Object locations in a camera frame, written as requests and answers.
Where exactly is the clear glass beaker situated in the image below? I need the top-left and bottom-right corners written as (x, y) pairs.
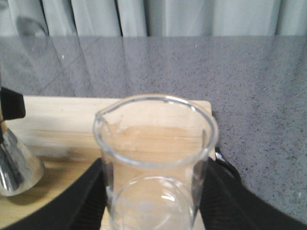
top-left (93, 94), bottom-right (218, 230)

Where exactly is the wooden cutting board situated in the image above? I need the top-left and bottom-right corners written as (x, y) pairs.
top-left (0, 95), bottom-right (214, 230)

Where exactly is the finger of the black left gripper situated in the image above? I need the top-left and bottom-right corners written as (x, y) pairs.
top-left (0, 87), bottom-right (26, 120)

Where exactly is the steel double jigger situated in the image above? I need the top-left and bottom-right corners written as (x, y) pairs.
top-left (0, 110), bottom-right (45, 196)

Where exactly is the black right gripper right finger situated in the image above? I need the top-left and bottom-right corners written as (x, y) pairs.
top-left (200, 159), bottom-right (307, 230)

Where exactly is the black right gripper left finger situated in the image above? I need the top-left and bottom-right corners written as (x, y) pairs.
top-left (4, 159), bottom-right (106, 230)

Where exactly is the grey curtain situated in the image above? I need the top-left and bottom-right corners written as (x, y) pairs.
top-left (0, 0), bottom-right (307, 37)

